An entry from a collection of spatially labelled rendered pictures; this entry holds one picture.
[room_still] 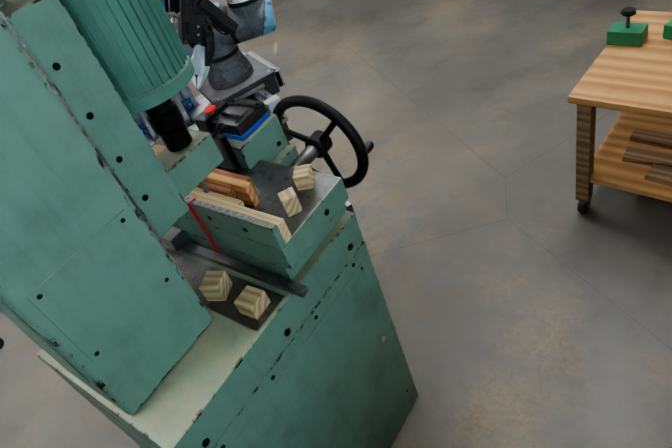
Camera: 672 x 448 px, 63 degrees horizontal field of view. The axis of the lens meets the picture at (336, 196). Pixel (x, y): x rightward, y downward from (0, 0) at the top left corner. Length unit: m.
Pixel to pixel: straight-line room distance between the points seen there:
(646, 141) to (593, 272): 0.52
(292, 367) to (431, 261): 1.06
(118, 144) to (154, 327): 0.32
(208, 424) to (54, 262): 0.38
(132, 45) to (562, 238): 1.65
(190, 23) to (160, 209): 0.41
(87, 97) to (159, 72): 0.12
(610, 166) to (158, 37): 1.64
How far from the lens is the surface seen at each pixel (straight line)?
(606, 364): 1.85
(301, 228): 1.04
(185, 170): 1.06
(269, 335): 1.06
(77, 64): 0.89
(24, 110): 0.81
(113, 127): 0.92
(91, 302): 0.92
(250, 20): 1.74
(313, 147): 1.36
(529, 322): 1.91
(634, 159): 2.16
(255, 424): 1.14
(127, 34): 0.92
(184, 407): 1.03
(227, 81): 1.80
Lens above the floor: 1.58
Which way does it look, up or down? 39 degrees down
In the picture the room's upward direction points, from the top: 20 degrees counter-clockwise
